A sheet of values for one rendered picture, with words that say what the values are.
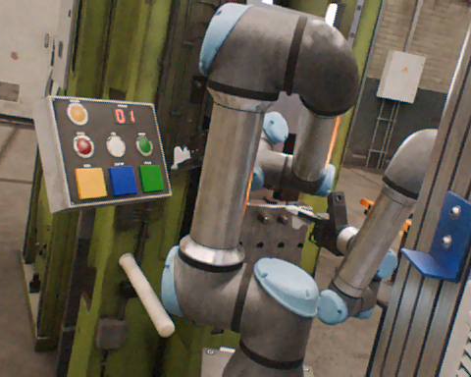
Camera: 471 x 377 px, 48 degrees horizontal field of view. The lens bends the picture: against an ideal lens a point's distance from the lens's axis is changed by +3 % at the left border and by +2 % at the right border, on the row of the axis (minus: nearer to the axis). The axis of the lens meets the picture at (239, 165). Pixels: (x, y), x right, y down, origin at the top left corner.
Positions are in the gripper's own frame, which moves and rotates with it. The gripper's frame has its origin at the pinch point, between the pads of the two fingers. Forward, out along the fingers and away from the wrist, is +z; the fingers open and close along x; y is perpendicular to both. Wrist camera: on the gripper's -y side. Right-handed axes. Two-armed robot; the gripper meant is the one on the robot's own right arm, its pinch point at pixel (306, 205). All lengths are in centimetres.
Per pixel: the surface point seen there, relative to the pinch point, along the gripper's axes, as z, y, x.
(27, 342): 98, 100, -56
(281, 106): 30.6, -25.3, 3.0
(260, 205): 24.8, 8.7, -0.3
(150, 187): 12.7, 1.0, -44.5
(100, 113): 18, -17, -60
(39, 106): 16, -17, -75
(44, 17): 573, -36, -10
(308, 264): 46, 41, 43
